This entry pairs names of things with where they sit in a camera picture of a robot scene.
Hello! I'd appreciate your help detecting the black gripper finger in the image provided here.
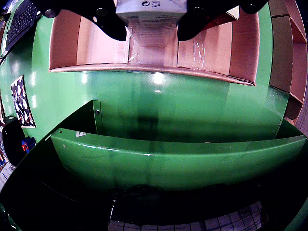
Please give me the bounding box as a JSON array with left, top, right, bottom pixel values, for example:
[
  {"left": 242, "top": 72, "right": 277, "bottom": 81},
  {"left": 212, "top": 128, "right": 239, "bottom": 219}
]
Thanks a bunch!
[
  {"left": 31, "top": 0, "right": 127, "bottom": 41},
  {"left": 177, "top": 0, "right": 269, "bottom": 41}
]

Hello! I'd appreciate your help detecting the green metal shelf unit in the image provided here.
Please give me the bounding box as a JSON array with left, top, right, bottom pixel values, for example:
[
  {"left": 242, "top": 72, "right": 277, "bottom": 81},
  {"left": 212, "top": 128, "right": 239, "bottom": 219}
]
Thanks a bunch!
[{"left": 0, "top": 98, "right": 308, "bottom": 231}]

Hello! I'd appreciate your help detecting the white printed paper sheet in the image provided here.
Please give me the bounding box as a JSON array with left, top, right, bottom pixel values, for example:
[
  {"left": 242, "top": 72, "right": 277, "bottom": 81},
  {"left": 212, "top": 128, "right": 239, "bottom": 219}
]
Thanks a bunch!
[{"left": 0, "top": 163, "right": 15, "bottom": 191}]

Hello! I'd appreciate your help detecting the white carton box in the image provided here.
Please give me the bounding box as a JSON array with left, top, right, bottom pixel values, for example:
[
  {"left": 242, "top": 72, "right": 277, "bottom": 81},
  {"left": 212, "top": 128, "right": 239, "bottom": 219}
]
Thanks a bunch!
[{"left": 115, "top": 0, "right": 188, "bottom": 48}]

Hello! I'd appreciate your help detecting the large shallow cardboard tray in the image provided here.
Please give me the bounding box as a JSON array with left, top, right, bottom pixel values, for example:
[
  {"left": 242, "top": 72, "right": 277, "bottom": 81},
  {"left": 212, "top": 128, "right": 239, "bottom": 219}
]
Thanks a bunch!
[{"left": 49, "top": 4, "right": 260, "bottom": 87}]

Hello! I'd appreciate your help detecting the black rounded device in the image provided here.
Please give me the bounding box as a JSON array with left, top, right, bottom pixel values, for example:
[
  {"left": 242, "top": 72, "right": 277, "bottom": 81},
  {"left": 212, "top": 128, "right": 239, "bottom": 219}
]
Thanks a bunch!
[{"left": 1, "top": 115, "right": 27, "bottom": 167}]

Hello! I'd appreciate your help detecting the shallow open cardboard box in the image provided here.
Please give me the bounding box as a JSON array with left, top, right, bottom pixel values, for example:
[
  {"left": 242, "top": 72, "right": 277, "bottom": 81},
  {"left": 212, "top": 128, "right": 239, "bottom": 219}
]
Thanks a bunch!
[
  {"left": 269, "top": 15, "right": 308, "bottom": 126},
  {"left": 268, "top": 0, "right": 308, "bottom": 44}
]

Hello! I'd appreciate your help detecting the black laptop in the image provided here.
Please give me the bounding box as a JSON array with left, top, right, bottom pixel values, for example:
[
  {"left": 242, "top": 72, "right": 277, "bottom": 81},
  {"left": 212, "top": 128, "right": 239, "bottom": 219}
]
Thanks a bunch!
[{"left": 5, "top": 1, "right": 38, "bottom": 52}]

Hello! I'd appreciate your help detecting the small blue red object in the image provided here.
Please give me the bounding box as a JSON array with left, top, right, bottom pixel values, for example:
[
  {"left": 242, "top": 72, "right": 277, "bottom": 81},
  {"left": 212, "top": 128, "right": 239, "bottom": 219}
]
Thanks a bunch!
[{"left": 21, "top": 136, "right": 37, "bottom": 154}]

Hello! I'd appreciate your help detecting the black white patterned card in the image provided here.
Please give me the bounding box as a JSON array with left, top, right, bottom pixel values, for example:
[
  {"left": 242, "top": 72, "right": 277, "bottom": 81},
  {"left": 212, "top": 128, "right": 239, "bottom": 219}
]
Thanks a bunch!
[{"left": 10, "top": 74, "right": 37, "bottom": 128}]

